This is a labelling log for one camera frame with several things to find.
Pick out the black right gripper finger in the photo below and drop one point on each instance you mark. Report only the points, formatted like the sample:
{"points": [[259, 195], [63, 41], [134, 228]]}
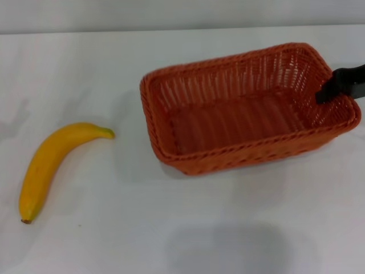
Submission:
{"points": [[340, 80], [357, 92]]}

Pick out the orange woven plastic basket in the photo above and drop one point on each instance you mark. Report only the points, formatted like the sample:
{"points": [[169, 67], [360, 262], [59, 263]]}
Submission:
{"points": [[233, 125]]}

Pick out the yellow banana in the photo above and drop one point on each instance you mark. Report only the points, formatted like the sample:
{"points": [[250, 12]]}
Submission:
{"points": [[45, 162]]}

